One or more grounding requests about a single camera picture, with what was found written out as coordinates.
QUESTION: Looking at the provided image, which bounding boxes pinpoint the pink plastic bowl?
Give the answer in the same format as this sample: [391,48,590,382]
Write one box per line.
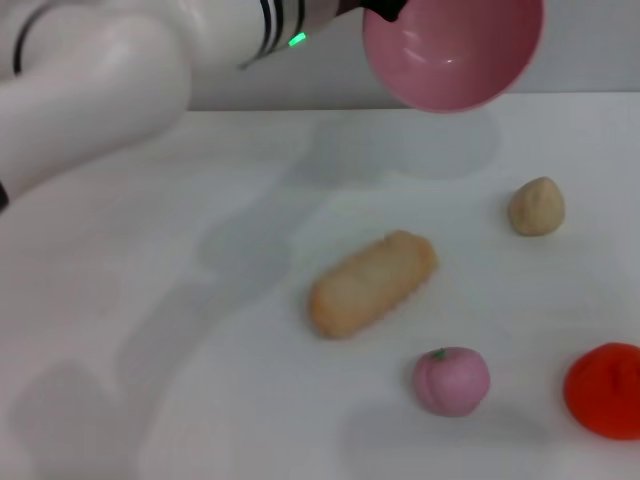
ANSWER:
[362,0,546,114]

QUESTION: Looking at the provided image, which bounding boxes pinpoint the orange striped bread roll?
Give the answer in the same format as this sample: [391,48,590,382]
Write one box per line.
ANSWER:
[308,229,439,341]

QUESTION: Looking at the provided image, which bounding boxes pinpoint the small beige bun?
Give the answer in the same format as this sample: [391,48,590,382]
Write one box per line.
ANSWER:
[508,176,567,237]

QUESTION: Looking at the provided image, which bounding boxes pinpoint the pink peach toy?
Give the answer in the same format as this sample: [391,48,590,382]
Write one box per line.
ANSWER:
[412,346,492,417]

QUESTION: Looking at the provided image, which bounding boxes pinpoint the red orange tangerine toy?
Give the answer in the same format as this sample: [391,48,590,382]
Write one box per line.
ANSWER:
[563,341,640,441]

